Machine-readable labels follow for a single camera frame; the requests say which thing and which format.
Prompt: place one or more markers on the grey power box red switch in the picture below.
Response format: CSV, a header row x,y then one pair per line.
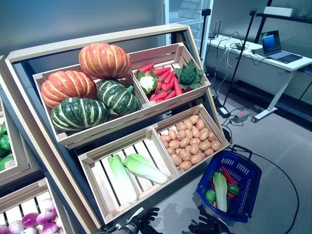
x,y
241,117

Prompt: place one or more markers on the green bell pepper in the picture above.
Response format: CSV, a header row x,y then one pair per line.
x,y
5,143
3,128
233,189
210,196
6,161

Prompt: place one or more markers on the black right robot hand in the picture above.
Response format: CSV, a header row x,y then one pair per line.
x,y
209,225

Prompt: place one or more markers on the wooden crate with pumpkins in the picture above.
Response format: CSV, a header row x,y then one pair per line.
x,y
102,128

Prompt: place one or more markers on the wooden crate with potatoes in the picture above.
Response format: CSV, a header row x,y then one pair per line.
x,y
214,126

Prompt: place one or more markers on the green striped pumpkin with stem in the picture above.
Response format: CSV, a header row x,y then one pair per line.
x,y
117,96

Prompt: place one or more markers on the brown potato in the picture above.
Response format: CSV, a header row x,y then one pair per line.
x,y
165,138
174,144
211,136
200,124
172,134
178,151
194,119
181,127
197,158
205,145
170,150
189,133
184,142
185,165
195,141
194,149
215,145
204,134
188,124
181,135
176,159
184,155
166,144
195,132
208,152

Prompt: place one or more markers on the glass door refrigerator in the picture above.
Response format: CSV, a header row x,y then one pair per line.
x,y
185,14

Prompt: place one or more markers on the open grey laptop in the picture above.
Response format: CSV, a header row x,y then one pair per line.
x,y
273,44

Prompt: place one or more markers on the long red chili pepper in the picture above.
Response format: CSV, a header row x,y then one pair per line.
x,y
229,176

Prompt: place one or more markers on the long black tripod pole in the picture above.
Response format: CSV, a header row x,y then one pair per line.
x,y
240,53

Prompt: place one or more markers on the white desk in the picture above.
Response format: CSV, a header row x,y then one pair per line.
x,y
268,73

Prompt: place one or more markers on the small red chili pepper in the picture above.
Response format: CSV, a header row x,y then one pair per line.
x,y
230,195

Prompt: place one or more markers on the white box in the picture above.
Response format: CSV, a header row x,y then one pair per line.
x,y
279,11

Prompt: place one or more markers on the wooden crate with carrots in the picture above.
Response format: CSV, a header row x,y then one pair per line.
x,y
181,56

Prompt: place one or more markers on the black router with antennas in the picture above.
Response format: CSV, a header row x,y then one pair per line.
x,y
214,34

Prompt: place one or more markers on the large orange striped pumpkin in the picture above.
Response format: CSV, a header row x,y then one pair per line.
x,y
104,61

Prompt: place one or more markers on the wooden crate with green peppers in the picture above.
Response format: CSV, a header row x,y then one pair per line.
x,y
19,156

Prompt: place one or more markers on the wooden crate with cabbages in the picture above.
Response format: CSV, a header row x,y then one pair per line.
x,y
102,175

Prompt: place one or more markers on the white cauliflower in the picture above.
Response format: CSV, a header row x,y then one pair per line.
x,y
147,82

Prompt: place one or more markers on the napa cabbage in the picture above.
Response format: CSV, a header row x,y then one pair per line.
x,y
220,190
122,180
146,168

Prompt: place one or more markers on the green broccoli with leaves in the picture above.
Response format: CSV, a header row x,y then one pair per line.
x,y
188,75

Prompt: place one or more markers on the blue plastic shopping basket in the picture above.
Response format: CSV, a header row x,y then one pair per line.
x,y
246,175

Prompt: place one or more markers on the wooden tiered display stand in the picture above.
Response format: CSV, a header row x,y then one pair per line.
x,y
29,114

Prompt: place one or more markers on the black metal shelf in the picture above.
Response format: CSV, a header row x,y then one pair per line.
x,y
262,22

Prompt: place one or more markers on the purple onion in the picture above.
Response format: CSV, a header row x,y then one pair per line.
x,y
15,227
45,217
49,228
30,230
3,229
46,203
29,219

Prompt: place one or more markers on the wooden crate with onions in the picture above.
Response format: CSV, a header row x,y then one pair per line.
x,y
24,195

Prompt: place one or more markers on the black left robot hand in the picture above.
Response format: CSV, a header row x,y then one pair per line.
x,y
146,219

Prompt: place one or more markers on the black power adapter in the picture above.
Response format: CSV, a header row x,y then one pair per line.
x,y
224,111

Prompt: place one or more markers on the red carrot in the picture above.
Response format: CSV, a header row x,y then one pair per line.
x,y
158,87
169,95
168,78
159,96
168,86
162,70
177,85
146,68
164,76

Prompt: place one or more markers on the short black tripod pole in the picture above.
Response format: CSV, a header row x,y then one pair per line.
x,y
204,31

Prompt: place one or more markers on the large green striped pumpkin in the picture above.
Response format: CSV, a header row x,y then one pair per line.
x,y
79,114

